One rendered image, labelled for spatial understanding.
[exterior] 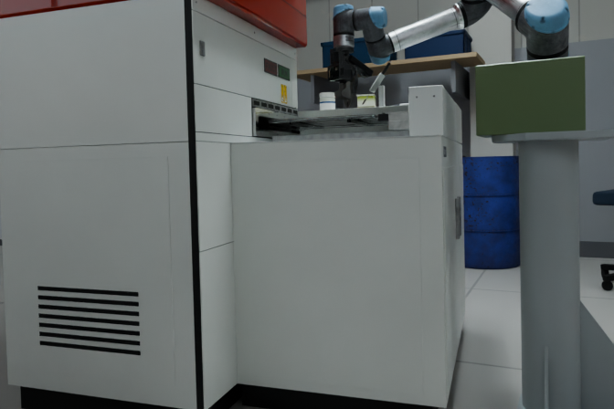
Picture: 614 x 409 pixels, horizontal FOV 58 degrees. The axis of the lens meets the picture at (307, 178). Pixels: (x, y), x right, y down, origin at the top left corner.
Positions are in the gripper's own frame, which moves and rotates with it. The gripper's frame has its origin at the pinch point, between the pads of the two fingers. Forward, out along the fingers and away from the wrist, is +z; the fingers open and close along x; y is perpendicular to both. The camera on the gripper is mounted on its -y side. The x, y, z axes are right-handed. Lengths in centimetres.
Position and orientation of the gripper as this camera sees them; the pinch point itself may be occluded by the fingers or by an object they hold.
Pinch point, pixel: (349, 104)
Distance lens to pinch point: 203.9
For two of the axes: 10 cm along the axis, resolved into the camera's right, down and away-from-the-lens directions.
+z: 0.2, 10.0, 0.3
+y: -8.3, 0.4, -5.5
